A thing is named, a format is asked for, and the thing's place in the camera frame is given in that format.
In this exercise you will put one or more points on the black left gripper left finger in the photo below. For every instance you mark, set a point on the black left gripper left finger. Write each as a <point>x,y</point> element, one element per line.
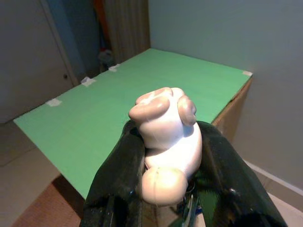
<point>118,179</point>

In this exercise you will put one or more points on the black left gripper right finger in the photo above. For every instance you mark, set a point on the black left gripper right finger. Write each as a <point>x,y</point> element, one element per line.
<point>227,179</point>

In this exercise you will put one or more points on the metal key bunch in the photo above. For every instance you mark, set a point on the metal key bunch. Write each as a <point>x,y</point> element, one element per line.
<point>190,188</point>

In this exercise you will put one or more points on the green-topped cardboard box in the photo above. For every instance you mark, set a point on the green-topped cardboard box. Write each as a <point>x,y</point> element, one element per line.
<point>94,118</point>

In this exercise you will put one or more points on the white tape piece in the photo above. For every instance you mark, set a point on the white tape piece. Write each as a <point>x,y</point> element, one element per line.
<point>88,81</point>
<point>246,73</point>
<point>113,67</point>
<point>54,103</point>

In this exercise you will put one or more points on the white cabinet door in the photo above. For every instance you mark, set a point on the white cabinet door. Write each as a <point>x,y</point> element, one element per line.
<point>28,59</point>

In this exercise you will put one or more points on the orange stick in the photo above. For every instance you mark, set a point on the orange stick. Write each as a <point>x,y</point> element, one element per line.
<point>101,28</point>

